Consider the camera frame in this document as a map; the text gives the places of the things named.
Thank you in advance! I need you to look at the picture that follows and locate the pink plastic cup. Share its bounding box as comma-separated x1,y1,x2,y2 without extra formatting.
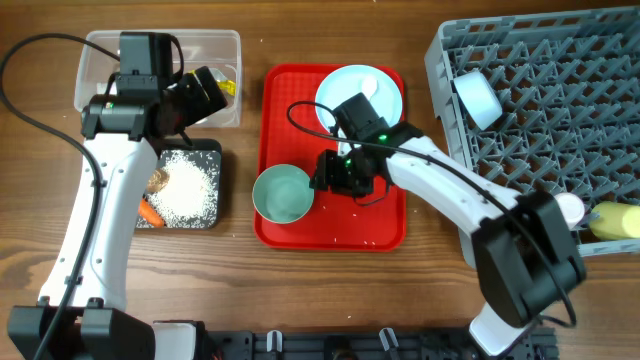
554,192,586,230

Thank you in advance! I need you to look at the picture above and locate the orange carrot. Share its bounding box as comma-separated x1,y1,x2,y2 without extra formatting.
138,198,165,227

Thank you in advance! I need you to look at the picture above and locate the small light blue bowl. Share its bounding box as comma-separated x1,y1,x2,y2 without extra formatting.
453,71,503,130

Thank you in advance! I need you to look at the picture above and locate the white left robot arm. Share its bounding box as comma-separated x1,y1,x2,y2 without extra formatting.
7,32,227,359

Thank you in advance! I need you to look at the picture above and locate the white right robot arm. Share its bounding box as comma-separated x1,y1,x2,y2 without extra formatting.
310,93,586,357

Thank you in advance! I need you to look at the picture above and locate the yellow plastic cup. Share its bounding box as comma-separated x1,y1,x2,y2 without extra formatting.
589,202,639,240

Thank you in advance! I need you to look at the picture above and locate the grey dishwasher rack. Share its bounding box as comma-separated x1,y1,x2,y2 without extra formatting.
423,5,640,269

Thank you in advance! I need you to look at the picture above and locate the black rectangular tray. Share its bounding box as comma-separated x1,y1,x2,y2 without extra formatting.
136,139,222,229

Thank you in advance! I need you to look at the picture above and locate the brown walnut shell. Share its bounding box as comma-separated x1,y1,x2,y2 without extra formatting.
146,169,169,193

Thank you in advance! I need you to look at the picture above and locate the red plastic tray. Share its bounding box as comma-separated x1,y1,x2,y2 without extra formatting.
254,64,406,252

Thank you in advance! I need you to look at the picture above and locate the clear plastic waste bin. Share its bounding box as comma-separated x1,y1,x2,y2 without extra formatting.
74,29,243,128

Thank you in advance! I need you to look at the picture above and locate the yellow foil wrapper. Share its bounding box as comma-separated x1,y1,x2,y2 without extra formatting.
210,68,237,96

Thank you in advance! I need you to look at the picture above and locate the green bowl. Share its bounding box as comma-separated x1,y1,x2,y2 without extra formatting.
252,164,315,224

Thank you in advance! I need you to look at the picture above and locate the large light blue plate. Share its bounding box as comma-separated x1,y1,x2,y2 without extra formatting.
315,65,403,126

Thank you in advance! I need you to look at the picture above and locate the white rice pile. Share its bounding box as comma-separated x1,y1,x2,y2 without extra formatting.
144,150,222,229

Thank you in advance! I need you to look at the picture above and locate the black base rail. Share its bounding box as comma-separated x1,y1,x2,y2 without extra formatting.
202,327,560,360

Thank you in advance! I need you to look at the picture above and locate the white plastic spoon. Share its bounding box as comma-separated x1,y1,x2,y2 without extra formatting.
361,75,378,100

